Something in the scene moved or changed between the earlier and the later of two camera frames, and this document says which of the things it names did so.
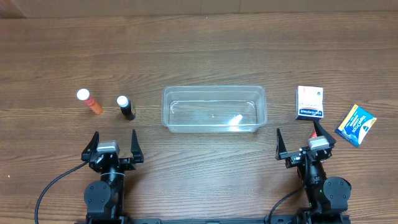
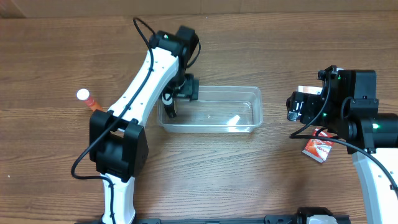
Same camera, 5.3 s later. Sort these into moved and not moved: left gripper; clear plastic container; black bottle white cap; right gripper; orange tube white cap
Moved: right gripper; left gripper; black bottle white cap
Not moved: clear plastic container; orange tube white cap
